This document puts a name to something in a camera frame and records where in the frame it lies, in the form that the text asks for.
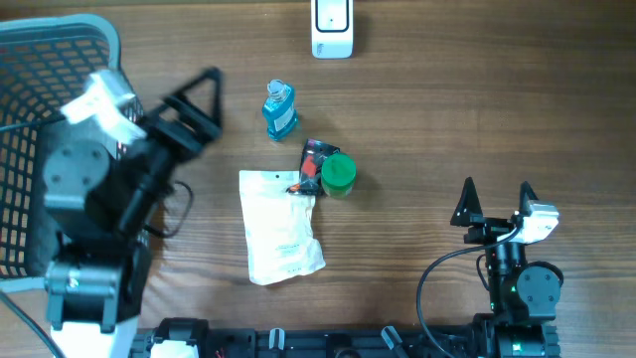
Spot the grey plastic shopping basket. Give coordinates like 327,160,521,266
1,14,143,292

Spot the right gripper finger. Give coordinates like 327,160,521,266
450,177,484,227
512,181,539,218

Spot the blue mouthwash bottle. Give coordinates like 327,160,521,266
261,80,298,141

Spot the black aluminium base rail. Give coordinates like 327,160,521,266
131,325,562,358

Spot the white barcode scanner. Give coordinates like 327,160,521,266
310,0,354,60

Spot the black red packaged item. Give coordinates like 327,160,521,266
286,138,340,197

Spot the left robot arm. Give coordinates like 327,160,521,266
42,67,223,357

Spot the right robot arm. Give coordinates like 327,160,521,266
450,177,564,358

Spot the green lid jar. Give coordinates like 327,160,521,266
321,153,357,198

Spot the beige plastic pouch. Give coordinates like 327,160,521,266
238,170,326,285

